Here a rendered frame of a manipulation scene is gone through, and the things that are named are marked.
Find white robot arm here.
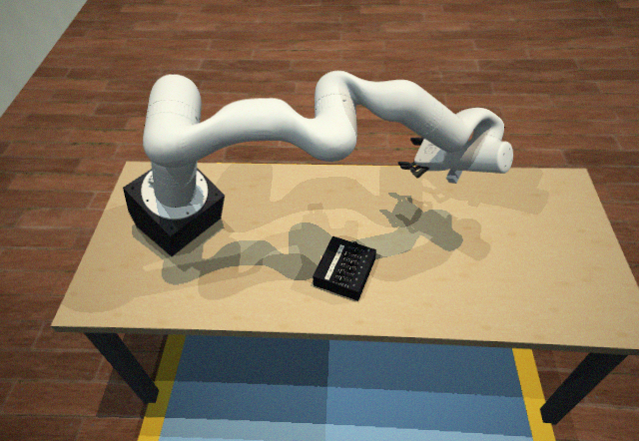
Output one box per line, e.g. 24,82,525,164
142,71,513,220

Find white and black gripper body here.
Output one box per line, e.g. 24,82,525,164
414,140,450,171

